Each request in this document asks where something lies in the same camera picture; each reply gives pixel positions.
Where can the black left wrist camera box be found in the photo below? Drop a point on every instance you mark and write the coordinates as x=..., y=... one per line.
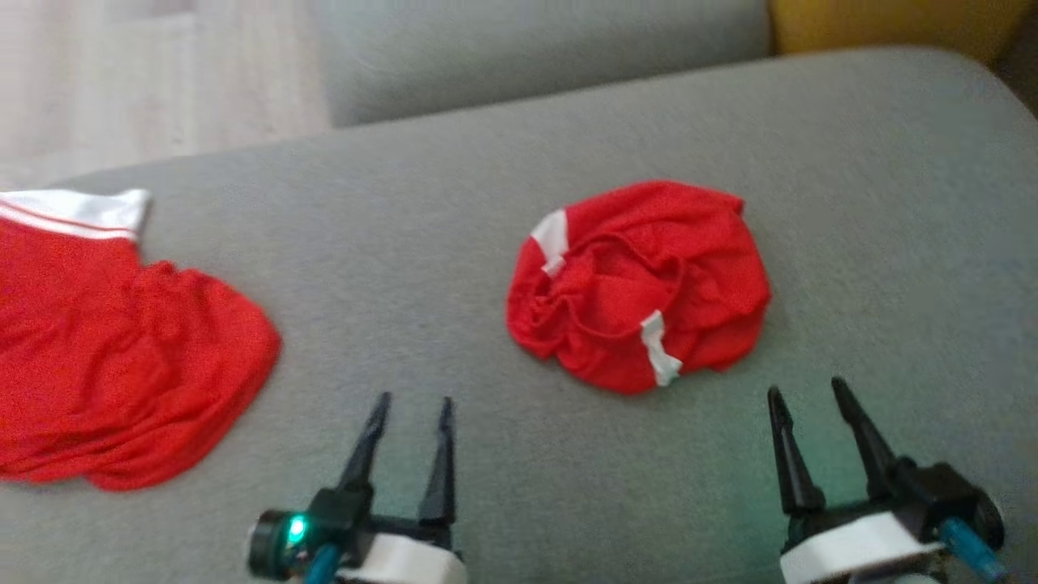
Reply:
x=340, y=515

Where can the yellow cushion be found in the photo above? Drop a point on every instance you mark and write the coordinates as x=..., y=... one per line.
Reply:
x=876, y=24

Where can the red basketball jersey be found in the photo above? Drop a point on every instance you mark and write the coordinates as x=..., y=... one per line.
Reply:
x=122, y=365

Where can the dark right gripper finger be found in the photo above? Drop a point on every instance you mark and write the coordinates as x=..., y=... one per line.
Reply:
x=872, y=454
x=795, y=470

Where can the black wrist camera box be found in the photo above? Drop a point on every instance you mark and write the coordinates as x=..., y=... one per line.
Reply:
x=340, y=515
x=941, y=495

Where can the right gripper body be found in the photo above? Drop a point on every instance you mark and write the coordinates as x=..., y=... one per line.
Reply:
x=851, y=547

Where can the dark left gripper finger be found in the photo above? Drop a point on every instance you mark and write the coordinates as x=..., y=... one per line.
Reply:
x=369, y=442
x=442, y=470

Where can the grey fabric sofa seat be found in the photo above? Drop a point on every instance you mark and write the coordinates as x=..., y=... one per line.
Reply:
x=454, y=243

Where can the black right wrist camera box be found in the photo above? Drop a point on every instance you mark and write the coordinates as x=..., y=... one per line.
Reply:
x=941, y=495

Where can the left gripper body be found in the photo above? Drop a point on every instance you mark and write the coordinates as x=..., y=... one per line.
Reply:
x=405, y=560

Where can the red garment with white patches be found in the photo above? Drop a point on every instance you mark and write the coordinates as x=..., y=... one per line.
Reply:
x=649, y=284

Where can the grey sofa back cushion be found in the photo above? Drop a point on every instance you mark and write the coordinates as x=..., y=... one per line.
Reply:
x=527, y=57

